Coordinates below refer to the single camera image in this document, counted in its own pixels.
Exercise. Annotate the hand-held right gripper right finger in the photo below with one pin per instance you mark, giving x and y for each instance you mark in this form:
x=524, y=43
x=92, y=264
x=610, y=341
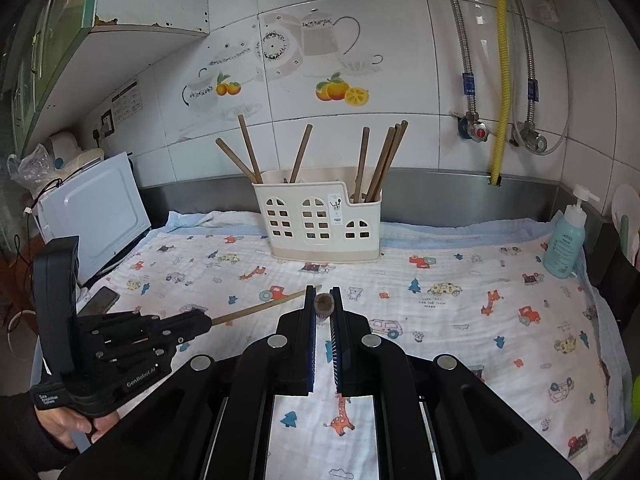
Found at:
x=335, y=350

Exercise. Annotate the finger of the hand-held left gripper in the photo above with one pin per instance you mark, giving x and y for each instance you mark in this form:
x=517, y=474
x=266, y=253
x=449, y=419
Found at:
x=150, y=322
x=140, y=352

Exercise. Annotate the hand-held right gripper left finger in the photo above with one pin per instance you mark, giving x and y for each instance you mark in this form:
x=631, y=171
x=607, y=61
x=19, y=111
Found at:
x=311, y=355

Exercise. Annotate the cream plastic utensil holder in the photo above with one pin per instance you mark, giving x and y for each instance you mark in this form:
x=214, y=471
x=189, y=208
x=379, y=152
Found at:
x=325, y=252

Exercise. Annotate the person's left hand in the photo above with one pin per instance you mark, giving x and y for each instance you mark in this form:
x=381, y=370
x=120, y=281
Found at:
x=65, y=427

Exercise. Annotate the dark smartphone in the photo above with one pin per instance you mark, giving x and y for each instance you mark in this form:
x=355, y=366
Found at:
x=102, y=300

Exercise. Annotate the white countertop oven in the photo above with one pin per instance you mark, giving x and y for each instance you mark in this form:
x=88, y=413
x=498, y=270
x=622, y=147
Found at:
x=95, y=220

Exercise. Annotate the white cartoon printed cloth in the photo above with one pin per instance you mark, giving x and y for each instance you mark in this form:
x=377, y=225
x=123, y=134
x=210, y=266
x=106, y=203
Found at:
x=450, y=320

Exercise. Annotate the clear plastic bag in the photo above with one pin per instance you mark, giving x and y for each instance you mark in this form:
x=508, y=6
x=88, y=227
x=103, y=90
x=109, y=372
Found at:
x=30, y=167

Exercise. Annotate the white kettle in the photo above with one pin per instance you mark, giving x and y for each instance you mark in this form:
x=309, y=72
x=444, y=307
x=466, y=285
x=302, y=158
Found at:
x=62, y=145

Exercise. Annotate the teal pump soap bottle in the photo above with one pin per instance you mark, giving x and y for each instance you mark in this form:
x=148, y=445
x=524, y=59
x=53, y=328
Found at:
x=564, y=245

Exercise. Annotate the black side rack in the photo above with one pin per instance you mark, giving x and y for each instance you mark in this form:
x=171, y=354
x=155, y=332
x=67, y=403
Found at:
x=615, y=285

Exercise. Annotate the metal angle valve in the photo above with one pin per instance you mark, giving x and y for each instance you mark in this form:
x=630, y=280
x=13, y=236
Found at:
x=530, y=137

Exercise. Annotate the white rice scoop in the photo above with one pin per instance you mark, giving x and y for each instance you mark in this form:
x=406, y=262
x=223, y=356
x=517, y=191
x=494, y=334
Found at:
x=627, y=205

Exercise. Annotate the wall power socket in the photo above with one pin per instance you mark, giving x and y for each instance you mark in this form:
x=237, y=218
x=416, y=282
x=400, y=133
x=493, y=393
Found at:
x=105, y=122

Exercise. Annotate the black and white wall label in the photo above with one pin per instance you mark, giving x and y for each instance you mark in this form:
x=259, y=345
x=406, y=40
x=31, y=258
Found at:
x=126, y=102

